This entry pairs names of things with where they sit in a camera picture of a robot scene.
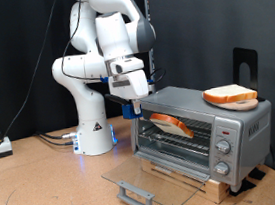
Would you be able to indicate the wooden slatted crate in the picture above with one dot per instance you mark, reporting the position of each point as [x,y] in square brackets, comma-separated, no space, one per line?
[218,190]

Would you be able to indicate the metal spatula with blue grip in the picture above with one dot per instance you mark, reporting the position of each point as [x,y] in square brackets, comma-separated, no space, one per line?
[128,112]

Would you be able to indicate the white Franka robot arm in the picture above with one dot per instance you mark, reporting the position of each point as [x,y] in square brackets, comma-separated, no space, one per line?
[91,135]

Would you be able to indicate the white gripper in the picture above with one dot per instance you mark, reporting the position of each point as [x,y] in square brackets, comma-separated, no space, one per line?
[128,85]

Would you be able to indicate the white bread slice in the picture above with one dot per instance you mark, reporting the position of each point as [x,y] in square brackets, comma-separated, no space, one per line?
[230,93]
[172,125]

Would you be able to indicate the silver oven knob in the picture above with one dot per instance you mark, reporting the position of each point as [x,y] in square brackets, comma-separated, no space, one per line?
[223,147]
[221,168]

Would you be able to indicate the black backdrop curtain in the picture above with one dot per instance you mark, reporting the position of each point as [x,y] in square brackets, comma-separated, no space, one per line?
[3,48]

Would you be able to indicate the black metal bookend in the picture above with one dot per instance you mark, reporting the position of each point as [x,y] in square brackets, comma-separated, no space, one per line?
[239,56]

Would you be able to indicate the grey emergency stop box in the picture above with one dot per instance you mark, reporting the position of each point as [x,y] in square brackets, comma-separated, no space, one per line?
[1,147]

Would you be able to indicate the silver toaster oven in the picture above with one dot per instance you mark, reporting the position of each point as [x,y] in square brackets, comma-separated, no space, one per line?
[247,126]

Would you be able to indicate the grey backdrop curtain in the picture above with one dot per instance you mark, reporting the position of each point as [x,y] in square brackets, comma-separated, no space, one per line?
[218,22]

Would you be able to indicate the black tape patch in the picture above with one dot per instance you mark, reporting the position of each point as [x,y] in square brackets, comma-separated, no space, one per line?
[242,187]
[257,173]

